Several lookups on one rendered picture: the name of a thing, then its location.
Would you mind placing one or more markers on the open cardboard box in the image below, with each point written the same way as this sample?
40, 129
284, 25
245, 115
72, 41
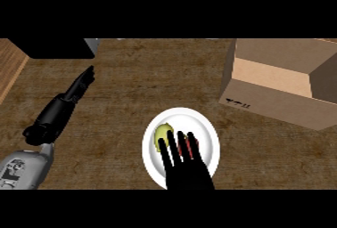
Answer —
281, 86

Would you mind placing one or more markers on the black appliance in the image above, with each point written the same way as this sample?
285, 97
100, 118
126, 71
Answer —
55, 47

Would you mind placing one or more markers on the white oval plate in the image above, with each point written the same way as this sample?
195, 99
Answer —
174, 118

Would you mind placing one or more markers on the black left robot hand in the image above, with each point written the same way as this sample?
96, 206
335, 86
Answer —
55, 114

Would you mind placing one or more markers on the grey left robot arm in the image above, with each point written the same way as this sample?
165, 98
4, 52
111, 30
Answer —
24, 169

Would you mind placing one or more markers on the yellow-green bell pepper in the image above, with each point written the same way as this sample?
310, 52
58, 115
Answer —
162, 133

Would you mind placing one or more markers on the red vegetable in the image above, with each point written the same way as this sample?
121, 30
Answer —
194, 144

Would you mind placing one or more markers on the grey appliance panel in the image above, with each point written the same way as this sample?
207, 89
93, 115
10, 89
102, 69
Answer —
93, 44

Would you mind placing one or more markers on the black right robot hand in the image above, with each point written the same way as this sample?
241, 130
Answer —
188, 175

